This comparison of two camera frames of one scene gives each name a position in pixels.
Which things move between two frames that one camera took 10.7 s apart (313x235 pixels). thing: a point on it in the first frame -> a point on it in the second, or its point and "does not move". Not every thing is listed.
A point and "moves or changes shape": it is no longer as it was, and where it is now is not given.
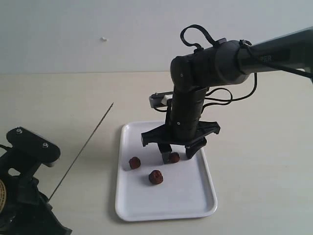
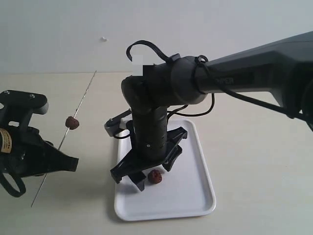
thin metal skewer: [81, 153] -> [65, 135]
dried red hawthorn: [174, 157] moves or changes shape
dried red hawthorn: [155, 177] does not move
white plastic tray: [186, 192] does not move
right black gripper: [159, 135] -> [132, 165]
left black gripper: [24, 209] -> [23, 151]
